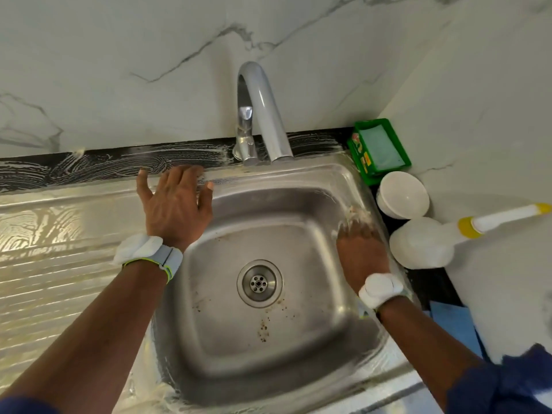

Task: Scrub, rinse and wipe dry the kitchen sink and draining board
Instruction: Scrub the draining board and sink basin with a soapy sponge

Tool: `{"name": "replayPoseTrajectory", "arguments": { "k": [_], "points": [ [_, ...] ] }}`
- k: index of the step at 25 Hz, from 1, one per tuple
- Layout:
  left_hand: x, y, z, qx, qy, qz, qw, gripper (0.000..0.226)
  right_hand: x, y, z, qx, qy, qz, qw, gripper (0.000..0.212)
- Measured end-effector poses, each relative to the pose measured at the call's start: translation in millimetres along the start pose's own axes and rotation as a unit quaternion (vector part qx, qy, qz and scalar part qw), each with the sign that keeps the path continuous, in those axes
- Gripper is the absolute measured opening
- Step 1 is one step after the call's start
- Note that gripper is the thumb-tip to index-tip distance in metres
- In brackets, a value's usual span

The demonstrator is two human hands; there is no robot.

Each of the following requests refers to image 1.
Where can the person's right hand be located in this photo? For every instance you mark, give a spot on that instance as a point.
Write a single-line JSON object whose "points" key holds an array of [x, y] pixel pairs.
{"points": [[362, 254]]}

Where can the person's left hand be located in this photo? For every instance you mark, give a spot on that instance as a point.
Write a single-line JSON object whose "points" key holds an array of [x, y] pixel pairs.
{"points": [[179, 211]]}

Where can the stainless steel sink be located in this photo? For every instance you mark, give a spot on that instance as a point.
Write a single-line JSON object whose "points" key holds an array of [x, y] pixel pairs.
{"points": [[293, 349]]}

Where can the person's right forearm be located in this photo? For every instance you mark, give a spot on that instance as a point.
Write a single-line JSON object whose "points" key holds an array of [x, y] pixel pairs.
{"points": [[423, 345]]}

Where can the person's left forearm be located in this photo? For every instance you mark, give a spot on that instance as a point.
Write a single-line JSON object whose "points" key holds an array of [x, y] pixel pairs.
{"points": [[95, 340]]}

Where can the white left wrist tracker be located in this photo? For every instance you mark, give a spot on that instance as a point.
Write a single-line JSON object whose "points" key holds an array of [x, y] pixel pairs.
{"points": [[142, 250]]}

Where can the white yellow spray bottle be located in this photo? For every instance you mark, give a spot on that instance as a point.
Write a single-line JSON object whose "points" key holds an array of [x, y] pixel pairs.
{"points": [[421, 244]]}

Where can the white bowl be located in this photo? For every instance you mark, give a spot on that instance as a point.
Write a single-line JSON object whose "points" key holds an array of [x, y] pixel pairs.
{"points": [[403, 195]]}

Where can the metal drain strainer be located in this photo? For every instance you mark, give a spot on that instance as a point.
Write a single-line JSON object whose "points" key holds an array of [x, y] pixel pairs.
{"points": [[260, 283]]}

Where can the green soap tray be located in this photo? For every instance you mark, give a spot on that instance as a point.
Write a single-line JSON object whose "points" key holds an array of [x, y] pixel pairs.
{"points": [[381, 149]]}

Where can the blue cloth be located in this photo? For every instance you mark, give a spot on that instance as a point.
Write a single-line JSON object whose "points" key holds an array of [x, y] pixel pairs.
{"points": [[455, 327]]}

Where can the chrome faucet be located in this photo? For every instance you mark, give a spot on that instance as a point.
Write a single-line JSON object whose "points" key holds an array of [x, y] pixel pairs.
{"points": [[263, 107]]}

